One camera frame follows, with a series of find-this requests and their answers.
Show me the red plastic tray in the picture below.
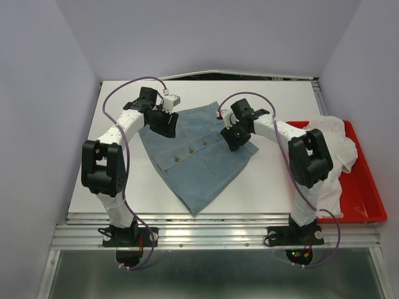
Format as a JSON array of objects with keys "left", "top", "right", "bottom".
[{"left": 290, "top": 120, "right": 387, "bottom": 223}]

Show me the light blue denim skirt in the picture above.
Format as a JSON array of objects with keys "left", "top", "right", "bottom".
[{"left": 139, "top": 102, "right": 258, "bottom": 216}]

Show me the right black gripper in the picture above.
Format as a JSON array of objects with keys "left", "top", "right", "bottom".
[{"left": 220, "top": 119, "right": 251, "bottom": 151}]

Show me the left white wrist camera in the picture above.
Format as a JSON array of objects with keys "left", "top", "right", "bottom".
[{"left": 161, "top": 89, "right": 181, "bottom": 114}]

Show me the white skirt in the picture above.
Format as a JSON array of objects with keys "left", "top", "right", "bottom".
[{"left": 304, "top": 115, "right": 358, "bottom": 218}]

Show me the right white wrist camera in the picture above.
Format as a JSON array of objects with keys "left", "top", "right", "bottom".
[{"left": 216, "top": 109, "right": 239, "bottom": 130}]

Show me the purple cable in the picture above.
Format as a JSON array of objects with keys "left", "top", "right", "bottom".
[
  {"left": 102, "top": 77, "right": 171, "bottom": 271},
  {"left": 216, "top": 91, "right": 342, "bottom": 269}
]

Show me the aluminium extrusion frame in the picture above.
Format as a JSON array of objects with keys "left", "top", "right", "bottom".
[{"left": 36, "top": 77, "right": 390, "bottom": 299}]

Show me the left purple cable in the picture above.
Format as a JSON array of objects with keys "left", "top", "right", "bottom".
[{"left": 102, "top": 77, "right": 171, "bottom": 271}]

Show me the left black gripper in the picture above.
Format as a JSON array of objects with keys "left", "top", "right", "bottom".
[{"left": 148, "top": 105, "right": 179, "bottom": 139}]

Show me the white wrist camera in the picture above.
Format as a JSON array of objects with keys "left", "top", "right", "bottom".
[
  {"left": 216, "top": 109, "right": 239, "bottom": 130},
  {"left": 161, "top": 89, "right": 181, "bottom": 114}
]

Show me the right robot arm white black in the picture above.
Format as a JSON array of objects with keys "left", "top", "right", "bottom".
[{"left": 217, "top": 98, "right": 333, "bottom": 243}]

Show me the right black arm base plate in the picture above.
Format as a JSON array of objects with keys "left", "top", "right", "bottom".
[{"left": 263, "top": 225, "right": 324, "bottom": 247}]

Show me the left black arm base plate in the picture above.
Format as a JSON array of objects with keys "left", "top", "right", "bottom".
[{"left": 97, "top": 225, "right": 158, "bottom": 248}]

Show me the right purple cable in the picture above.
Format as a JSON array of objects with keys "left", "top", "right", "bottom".
[{"left": 216, "top": 91, "right": 342, "bottom": 269}]

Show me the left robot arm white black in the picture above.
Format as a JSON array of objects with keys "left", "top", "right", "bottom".
[{"left": 81, "top": 87, "right": 181, "bottom": 245}]

